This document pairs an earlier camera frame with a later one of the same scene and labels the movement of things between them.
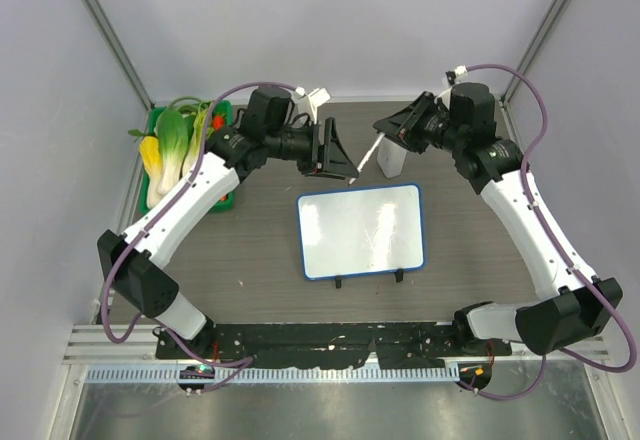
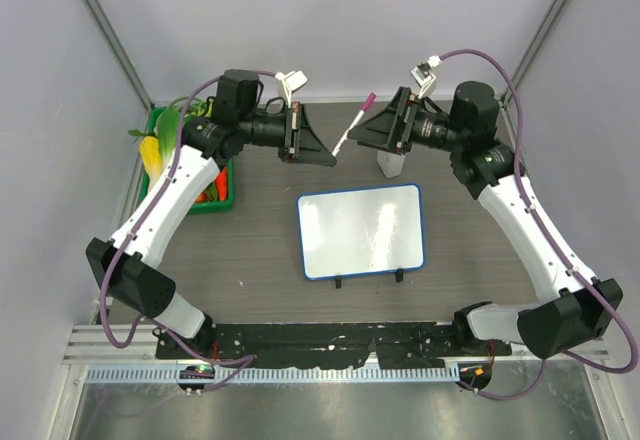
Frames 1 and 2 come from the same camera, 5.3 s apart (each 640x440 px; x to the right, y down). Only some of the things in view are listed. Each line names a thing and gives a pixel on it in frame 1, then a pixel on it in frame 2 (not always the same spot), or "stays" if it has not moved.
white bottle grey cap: [390, 157] stays
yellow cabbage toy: [150, 151] stays
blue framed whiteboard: [365, 231] stays
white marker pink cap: [368, 155] to [368, 103]
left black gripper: [329, 159] to [302, 144]
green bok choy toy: [171, 131] stays
